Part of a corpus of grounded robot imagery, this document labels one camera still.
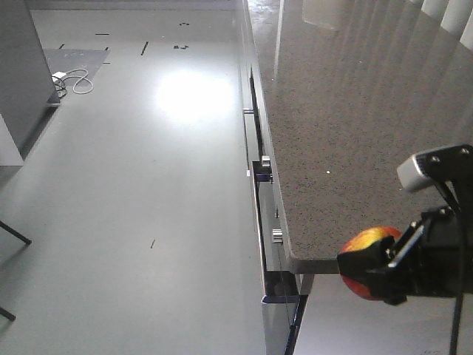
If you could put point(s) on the black table leg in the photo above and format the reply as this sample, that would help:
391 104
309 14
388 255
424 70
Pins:
5 313

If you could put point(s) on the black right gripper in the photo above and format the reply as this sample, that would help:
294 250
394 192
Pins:
425 261

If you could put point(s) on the red yellow apple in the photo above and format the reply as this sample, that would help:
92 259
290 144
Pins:
361 241

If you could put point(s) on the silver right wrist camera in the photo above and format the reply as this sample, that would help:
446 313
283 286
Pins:
412 177

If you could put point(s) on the grey cabinet panel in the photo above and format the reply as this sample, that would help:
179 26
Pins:
26 85

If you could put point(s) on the grey floor mat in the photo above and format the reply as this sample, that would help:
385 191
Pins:
65 60

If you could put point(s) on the silver oven knob lower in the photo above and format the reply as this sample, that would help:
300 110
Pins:
277 236

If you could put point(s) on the white power adapter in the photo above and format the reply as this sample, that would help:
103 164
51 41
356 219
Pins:
58 76

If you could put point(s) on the dark speckled kitchen counter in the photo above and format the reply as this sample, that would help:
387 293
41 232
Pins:
346 91

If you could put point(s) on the black glass oven front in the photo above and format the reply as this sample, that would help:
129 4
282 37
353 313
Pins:
279 285

